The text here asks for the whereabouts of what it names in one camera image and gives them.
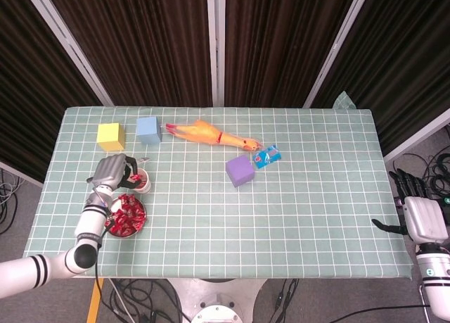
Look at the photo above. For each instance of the yellow foam cube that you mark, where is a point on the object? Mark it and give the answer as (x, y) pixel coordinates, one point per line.
(109, 136)

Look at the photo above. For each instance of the dark brown partition panel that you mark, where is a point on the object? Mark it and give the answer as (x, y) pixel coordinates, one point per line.
(28, 90)
(404, 73)
(281, 48)
(140, 48)

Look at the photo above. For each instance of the orange rubber chicken toy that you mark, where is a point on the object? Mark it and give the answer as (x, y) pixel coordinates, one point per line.
(204, 133)

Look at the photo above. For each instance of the silver table knife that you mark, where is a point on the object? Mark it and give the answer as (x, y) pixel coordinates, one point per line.
(145, 159)

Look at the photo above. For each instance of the green checked tablecloth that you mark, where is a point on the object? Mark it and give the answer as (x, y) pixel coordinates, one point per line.
(246, 224)

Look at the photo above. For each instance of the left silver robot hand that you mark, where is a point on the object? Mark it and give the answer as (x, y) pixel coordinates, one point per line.
(109, 171)

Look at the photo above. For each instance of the metal bowl of red candies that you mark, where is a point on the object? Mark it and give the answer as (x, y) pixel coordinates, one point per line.
(116, 206)

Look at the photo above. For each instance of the white partition frame post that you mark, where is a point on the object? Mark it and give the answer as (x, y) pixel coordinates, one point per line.
(215, 45)
(68, 43)
(337, 46)

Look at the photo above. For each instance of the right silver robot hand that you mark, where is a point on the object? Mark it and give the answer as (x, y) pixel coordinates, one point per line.
(425, 217)

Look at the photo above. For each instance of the yellow floor tape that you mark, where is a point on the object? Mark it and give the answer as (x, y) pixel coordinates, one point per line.
(94, 302)

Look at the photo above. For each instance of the white partition base rail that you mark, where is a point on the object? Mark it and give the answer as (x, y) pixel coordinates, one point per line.
(21, 174)
(418, 137)

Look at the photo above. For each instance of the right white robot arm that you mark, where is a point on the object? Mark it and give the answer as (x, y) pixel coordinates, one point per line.
(434, 266)

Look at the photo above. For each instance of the white paper cup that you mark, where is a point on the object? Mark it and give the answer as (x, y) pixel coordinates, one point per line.
(147, 188)

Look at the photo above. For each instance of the purple foam cube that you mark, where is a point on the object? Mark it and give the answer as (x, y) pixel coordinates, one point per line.
(240, 170)

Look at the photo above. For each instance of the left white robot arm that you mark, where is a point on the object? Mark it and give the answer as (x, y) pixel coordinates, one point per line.
(89, 224)

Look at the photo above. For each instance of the black box with green light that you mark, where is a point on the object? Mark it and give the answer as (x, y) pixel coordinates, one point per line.
(446, 207)

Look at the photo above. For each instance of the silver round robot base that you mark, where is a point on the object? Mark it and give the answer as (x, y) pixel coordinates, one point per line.
(214, 302)

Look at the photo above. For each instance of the blue snack packet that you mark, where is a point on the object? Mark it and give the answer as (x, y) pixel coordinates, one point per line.
(267, 157)

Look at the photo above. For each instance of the light blue foam cube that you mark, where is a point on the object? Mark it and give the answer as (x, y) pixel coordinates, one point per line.
(147, 129)

